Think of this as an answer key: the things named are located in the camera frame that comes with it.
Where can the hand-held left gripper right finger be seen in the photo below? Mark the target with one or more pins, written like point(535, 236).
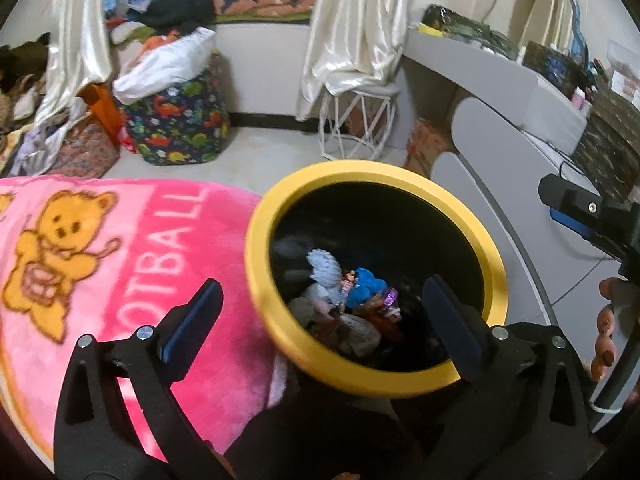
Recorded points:
point(452, 330)

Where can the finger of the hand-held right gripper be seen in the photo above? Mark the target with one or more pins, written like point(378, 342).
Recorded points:
point(592, 215)

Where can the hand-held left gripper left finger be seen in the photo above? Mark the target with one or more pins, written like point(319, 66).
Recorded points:
point(192, 321)

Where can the shiny purple wrapper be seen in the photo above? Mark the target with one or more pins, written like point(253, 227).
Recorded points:
point(391, 300)

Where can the blue wrapper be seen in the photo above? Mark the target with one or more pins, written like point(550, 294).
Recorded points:
point(365, 287)

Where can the white printed plastic wrapper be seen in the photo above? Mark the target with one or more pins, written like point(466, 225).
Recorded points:
point(350, 332)

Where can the white foam fruit net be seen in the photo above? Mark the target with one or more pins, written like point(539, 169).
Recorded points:
point(324, 272)

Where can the yellow rimmed black trash bin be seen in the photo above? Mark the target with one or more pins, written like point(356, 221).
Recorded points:
point(350, 172)

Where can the person's right hand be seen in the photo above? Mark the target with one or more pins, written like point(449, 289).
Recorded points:
point(606, 330)

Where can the pink bear printed blanket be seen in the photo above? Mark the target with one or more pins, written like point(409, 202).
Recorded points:
point(150, 270)

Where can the large dark patterned bag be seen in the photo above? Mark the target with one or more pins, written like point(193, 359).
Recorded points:
point(607, 145)

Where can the grey curved desk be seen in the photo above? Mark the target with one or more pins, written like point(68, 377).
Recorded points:
point(500, 110)

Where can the dark patterned gift bag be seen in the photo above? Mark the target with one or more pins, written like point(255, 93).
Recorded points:
point(552, 67)

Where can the orange printed cardboard box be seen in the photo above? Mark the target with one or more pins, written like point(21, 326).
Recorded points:
point(425, 145)

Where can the floral storage box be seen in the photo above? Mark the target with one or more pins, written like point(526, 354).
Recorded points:
point(85, 152)

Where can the dinosaur print storage bag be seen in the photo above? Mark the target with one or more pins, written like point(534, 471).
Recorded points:
point(180, 120)

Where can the arched mirror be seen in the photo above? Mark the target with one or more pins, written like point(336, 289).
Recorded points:
point(545, 15)

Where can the camouflage bag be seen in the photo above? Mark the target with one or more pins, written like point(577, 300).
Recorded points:
point(465, 30)

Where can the orange bag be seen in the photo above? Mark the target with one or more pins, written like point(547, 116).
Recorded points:
point(102, 110)

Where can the lilac cloth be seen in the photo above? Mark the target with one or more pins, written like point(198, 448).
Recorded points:
point(40, 145)

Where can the small yellow box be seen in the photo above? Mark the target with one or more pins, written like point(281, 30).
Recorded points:
point(426, 31)

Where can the white plastic bag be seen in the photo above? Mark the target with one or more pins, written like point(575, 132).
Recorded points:
point(165, 65)

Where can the pile of clothes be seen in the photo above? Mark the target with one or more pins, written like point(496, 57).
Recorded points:
point(22, 90)

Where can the cream satin curtain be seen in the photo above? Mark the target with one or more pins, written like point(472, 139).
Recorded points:
point(80, 35)
point(357, 25)

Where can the green window seat mat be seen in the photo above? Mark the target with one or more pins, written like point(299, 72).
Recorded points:
point(260, 19)

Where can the black jacket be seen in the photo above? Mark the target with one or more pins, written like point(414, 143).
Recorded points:
point(180, 7)

